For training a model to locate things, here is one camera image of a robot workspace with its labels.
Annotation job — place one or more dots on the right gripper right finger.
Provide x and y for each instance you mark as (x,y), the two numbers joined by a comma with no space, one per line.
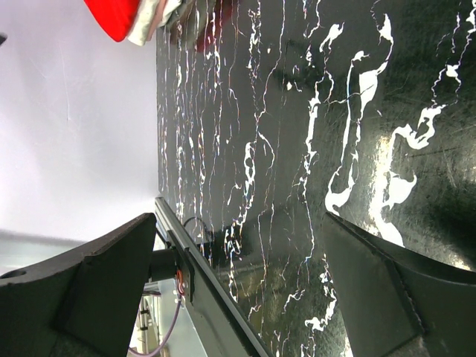
(394,301)

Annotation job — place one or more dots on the folded white t-shirt stack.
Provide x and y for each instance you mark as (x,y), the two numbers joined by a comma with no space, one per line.
(152,14)

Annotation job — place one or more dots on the red t-shirt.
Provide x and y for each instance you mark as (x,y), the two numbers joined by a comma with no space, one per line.
(115,17)

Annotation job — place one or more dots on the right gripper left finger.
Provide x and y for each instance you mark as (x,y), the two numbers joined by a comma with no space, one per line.
(82,302)

